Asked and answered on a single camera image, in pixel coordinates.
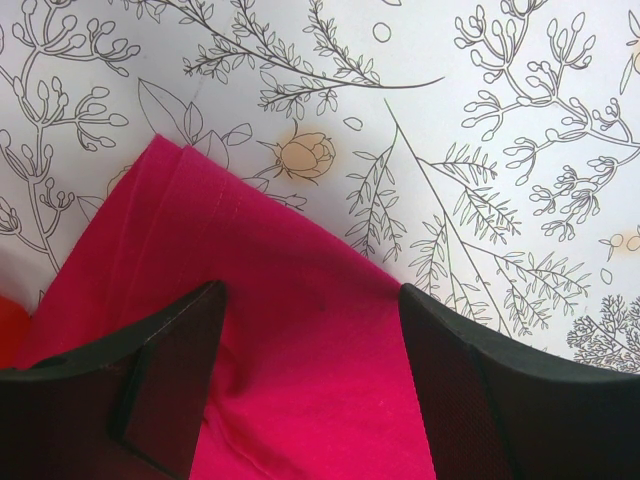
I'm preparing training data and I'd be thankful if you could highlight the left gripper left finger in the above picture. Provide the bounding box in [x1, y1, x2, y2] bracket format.
[1, 282, 226, 479]

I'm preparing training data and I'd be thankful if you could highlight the floral patterned mat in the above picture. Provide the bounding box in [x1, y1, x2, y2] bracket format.
[1, 1, 639, 374]

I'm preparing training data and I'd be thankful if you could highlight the red t shirt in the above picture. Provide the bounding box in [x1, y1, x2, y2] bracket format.
[13, 137, 435, 479]

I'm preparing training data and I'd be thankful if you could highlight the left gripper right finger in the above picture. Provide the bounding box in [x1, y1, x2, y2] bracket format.
[399, 284, 639, 479]

